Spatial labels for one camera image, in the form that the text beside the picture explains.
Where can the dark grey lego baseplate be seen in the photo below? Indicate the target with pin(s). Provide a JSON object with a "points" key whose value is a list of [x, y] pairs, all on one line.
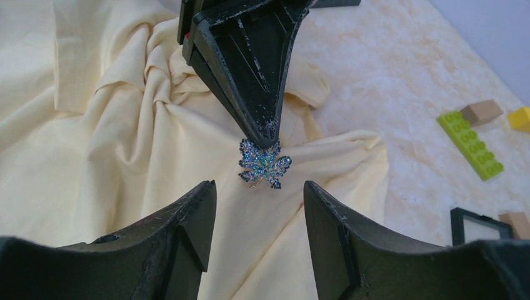
{"points": [[335, 3]]}

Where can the green long lego brick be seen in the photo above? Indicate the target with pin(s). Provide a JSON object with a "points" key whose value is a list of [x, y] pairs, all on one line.
{"points": [[466, 139]]}

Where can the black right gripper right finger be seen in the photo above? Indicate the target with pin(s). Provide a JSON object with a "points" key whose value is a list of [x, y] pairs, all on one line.
{"points": [[354, 257]]}

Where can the yellow lego brick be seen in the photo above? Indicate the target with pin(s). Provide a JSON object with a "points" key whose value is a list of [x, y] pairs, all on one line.
{"points": [[519, 119]]}

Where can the black cube frame right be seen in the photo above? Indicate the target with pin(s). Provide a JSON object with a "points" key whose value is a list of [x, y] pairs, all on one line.
{"points": [[467, 226]]}

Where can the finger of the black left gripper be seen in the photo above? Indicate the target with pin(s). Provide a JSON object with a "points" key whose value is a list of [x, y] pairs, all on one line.
{"points": [[241, 50]]}

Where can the wooden block near frame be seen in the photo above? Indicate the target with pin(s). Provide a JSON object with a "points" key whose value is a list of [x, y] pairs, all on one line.
{"points": [[519, 223]]}

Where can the cream yellow t-shirt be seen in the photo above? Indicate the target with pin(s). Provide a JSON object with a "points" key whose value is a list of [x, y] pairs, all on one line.
{"points": [[103, 123]]}

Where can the blue leaf brooch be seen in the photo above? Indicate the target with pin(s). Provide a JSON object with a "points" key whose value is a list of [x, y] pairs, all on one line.
{"points": [[262, 164]]}

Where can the wooden block on green brick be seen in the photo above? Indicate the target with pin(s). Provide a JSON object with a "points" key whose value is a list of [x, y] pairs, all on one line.
{"points": [[482, 112]]}

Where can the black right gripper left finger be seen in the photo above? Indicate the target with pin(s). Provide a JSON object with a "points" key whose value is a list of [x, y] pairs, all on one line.
{"points": [[161, 256]]}

